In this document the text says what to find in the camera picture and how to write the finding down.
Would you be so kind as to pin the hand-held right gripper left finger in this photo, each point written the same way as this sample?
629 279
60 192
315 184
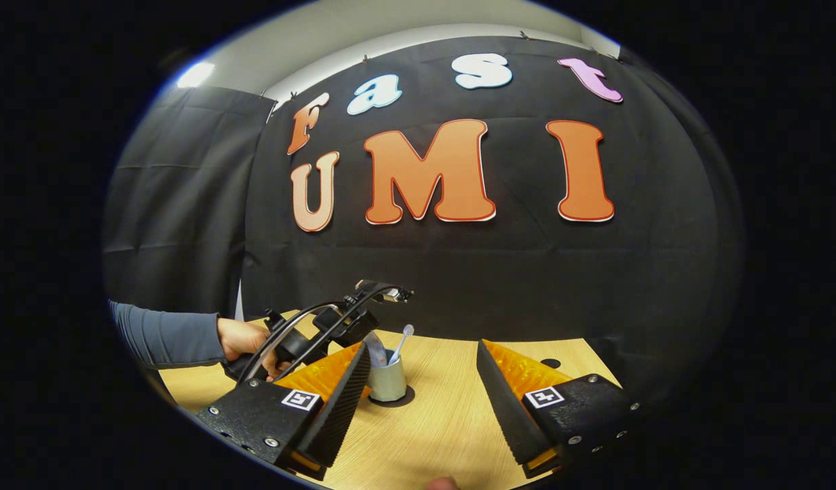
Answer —
343 401

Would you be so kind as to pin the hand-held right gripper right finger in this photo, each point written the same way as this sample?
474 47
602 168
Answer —
499 401

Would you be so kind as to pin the white toothpaste tube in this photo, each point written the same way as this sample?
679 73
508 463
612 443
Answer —
377 348

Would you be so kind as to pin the dark round coaster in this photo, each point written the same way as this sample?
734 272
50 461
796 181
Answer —
409 396

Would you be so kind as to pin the white toothbrush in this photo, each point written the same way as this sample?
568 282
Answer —
404 337

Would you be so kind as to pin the wooden desktop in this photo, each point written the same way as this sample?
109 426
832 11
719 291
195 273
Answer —
445 435

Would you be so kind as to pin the black backdrop cloth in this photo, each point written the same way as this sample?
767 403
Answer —
492 272

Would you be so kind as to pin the ceiling light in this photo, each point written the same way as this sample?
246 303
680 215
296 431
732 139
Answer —
195 75

